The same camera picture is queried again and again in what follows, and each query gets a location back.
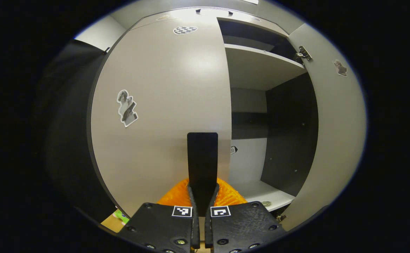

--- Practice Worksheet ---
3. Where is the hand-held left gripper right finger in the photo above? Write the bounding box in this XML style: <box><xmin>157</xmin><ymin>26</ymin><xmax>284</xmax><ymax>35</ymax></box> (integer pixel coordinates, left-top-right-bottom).
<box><xmin>204</xmin><ymin>177</ymin><xmax>288</xmax><ymax>253</ymax></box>

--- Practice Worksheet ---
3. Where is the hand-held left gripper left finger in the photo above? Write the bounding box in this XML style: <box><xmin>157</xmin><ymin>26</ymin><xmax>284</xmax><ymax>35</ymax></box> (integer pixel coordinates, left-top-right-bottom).
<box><xmin>117</xmin><ymin>179</ymin><xmax>201</xmax><ymax>253</ymax></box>

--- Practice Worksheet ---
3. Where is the grey cabinet door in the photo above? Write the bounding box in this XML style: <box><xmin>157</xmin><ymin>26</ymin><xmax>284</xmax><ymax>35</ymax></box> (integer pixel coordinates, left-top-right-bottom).
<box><xmin>282</xmin><ymin>23</ymin><xmax>367</xmax><ymax>232</ymax></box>
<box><xmin>90</xmin><ymin>7</ymin><xmax>233</xmax><ymax>218</ymax></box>

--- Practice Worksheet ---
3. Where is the grey double-door shoe cabinet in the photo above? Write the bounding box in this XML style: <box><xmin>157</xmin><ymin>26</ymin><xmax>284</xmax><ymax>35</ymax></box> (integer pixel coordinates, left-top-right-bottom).
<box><xmin>86</xmin><ymin>5</ymin><xmax>319</xmax><ymax>225</ymax></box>

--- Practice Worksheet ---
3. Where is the grey cabinet drawer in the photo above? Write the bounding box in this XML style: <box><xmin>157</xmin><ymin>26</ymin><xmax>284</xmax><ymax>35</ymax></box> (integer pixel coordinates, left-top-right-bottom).
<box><xmin>131</xmin><ymin>6</ymin><xmax>290</xmax><ymax>37</ymax></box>

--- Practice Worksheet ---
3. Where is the pink and green plush toy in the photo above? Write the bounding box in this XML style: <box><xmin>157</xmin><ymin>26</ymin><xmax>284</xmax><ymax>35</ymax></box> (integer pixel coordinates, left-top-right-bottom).
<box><xmin>114</xmin><ymin>209</ymin><xmax>130</xmax><ymax>225</ymax></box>

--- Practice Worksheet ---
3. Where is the black backdrop cloth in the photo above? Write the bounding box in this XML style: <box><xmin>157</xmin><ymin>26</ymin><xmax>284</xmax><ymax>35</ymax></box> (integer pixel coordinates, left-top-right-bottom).
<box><xmin>44</xmin><ymin>39</ymin><xmax>118</xmax><ymax>222</ymax></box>

